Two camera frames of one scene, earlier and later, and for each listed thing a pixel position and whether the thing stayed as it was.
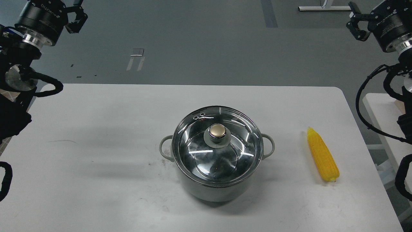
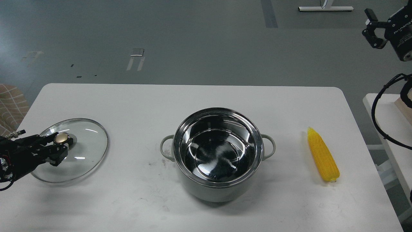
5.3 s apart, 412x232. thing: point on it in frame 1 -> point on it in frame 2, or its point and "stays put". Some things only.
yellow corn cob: x=324 y=158 stays put
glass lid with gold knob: x=217 y=146 -> x=83 y=154
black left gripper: x=42 y=21 -> x=26 y=154
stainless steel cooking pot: x=217 y=150 stays put
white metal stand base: x=325 y=6 stays put
